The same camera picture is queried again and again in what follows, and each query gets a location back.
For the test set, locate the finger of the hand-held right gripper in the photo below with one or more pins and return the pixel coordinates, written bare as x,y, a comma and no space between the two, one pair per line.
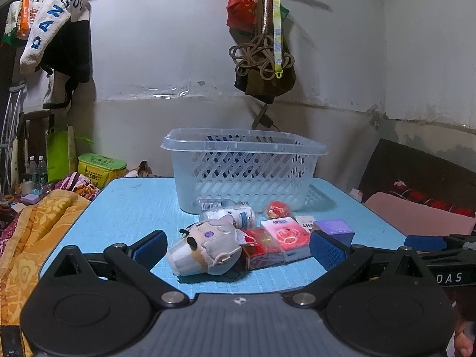
424,243

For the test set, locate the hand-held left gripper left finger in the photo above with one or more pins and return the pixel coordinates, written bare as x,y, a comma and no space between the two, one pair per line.
150,250

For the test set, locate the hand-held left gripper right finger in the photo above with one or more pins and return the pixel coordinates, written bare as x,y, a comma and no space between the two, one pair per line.
327,250

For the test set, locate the white card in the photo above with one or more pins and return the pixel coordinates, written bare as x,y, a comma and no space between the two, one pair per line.
306,225

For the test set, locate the pink tissue pack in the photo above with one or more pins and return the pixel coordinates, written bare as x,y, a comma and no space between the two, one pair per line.
288,238

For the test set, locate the grey plush toy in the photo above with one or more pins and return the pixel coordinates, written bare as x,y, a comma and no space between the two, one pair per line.
208,245

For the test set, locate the red round packet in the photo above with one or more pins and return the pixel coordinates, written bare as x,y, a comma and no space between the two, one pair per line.
277,210

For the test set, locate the red box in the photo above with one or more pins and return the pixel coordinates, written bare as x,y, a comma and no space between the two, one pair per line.
260,253

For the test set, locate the clear barcode packet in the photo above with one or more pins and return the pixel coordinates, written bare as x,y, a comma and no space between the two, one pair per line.
214,204

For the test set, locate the clear plastic basket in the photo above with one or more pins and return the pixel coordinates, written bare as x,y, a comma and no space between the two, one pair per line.
193,178

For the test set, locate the small white drink bottle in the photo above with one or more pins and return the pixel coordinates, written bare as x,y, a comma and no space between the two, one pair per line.
245,215

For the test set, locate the person's right hand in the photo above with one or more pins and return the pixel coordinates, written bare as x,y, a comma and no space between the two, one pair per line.
466,342

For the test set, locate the white tissue paper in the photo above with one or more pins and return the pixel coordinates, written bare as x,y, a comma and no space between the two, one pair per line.
356,194

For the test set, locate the dark headboard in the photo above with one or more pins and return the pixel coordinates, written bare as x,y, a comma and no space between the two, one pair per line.
409,171

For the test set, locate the green storage box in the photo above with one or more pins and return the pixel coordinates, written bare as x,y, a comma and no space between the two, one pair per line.
100,167

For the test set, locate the floral blanket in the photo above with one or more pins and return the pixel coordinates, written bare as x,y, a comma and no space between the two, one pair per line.
76,184

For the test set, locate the orange patterned blanket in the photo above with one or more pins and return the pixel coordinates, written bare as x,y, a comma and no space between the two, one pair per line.
37,223

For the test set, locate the small purple box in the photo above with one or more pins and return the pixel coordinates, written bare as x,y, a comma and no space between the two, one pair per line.
29,198

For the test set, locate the green paper bag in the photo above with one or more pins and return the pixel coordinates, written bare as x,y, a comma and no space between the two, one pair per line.
57,156

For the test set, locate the clear water bottle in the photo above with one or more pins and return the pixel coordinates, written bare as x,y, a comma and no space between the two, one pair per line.
42,171
33,173

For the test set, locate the small white jar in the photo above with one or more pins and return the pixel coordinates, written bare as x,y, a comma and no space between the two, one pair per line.
28,187

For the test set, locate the dark wooden rack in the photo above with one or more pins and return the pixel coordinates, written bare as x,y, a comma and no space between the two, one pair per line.
37,134

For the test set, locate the olive hanging bag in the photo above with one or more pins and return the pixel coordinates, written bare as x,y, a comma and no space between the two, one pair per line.
284,80

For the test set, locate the white tote bag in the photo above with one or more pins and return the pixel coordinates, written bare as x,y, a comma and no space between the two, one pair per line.
37,93

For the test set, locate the metal crutch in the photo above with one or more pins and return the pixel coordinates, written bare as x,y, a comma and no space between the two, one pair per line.
13,100

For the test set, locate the black garment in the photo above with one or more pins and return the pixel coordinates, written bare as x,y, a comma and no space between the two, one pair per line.
70,52

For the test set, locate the white jacket blue letters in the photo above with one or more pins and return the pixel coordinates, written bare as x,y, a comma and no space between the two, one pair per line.
48,22

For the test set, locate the red hanging bag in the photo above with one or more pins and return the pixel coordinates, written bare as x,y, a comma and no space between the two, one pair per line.
241,7

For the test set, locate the orange snack packet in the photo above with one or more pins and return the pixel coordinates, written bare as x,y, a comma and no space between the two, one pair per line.
26,16

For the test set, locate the black wall charger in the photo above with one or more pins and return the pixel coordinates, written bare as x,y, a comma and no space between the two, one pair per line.
266,120

